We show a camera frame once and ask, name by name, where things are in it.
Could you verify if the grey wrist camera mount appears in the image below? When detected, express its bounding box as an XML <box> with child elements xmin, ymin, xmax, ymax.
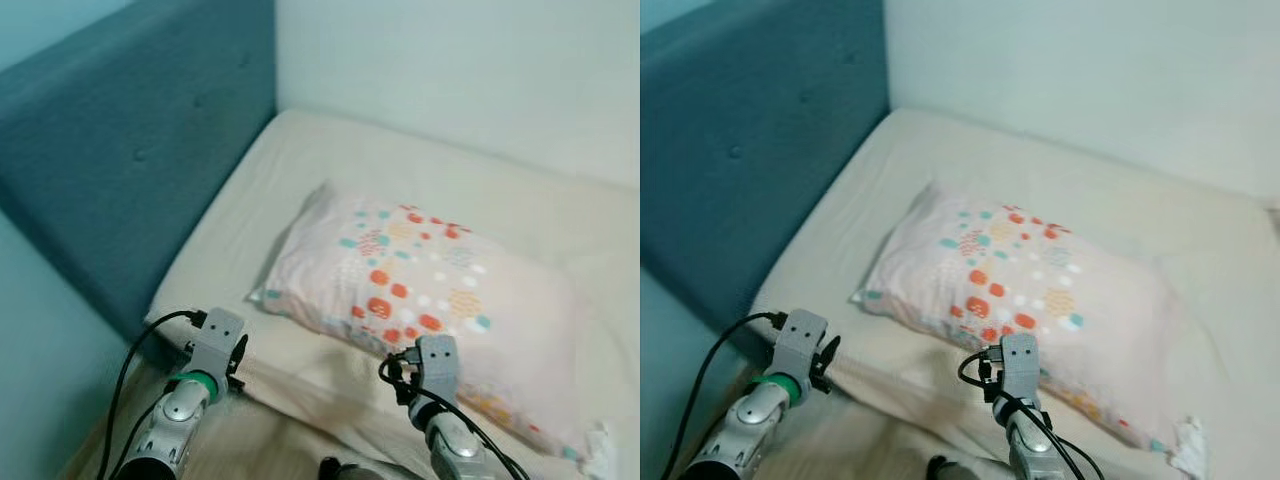
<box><xmin>188</xmin><ymin>307</ymin><xmax>247</xmax><ymax>381</ymax></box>
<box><xmin>415</xmin><ymin>335</ymin><xmax>461</xmax><ymax>401</ymax></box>
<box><xmin>1000</xmin><ymin>333</ymin><xmax>1041</xmax><ymax>401</ymax></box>
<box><xmin>772</xmin><ymin>310</ymin><xmax>831</xmax><ymax>386</ymax></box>

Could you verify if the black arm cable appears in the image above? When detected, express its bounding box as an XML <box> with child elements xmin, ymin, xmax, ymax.
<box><xmin>380</xmin><ymin>352</ymin><xmax>531</xmax><ymax>480</ymax></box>
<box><xmin>95</xmin><ymin>310</ymin><xmax>208</xmax><ymax>480</ymax></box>
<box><xmin>660</xmin><ymin>312</ymin><xmax>791</xmax><ymax>480</ymax></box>
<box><xmin>958</xmin><ymin>348</ymin><xmax>1106</xmax><ymax>480</ymax></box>

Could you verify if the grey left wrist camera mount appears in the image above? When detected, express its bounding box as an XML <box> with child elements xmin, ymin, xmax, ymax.
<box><xmin>188</xmin><ymin>307</ymin><xmax>247</xmax><ymax>381</ymax></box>
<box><xmin>772</xmin><ymin>310</ymin><xmax>831</xmax><ymax>386</ymax></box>

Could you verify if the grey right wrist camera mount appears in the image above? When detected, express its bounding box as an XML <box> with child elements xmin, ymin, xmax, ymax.
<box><xmin>1000</xmin><ymin>333</ymin><xmax>1041</xmax><ymax>401</ymax></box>
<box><xmin>415</xmin><ymin>335</ymin><xmax>461</xmax><ymax>401</ymax></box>

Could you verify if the white wrapper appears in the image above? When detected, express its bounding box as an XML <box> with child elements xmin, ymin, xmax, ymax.
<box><xmin>1170</xmin><ymin>415</ymin><xmax>1211</xmax><ymax>479</ymax></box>
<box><xmin>583</xmin><ymin>422</ymin><xmax>619</xmax><ymax>480</ymax></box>

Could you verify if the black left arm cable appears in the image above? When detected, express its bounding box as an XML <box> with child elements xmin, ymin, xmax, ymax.
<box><xmin>95</xmin><ymin>310</ymin><xmax>208</xmax><ymax>480</ymax></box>
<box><xmin>660</xmin><ymin>312</ymin><xmax>791</xmax><ymax>480</ymax></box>

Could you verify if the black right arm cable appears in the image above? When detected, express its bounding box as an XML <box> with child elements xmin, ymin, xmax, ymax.
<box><xmin>380</xmin><ymin>352</ymin><xmax>531</xmax><ymax>480</ymax></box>
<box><xmin>958</xmin><ymin>348</ymin><xmax>1106</xmax><ymax>480</ymax></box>

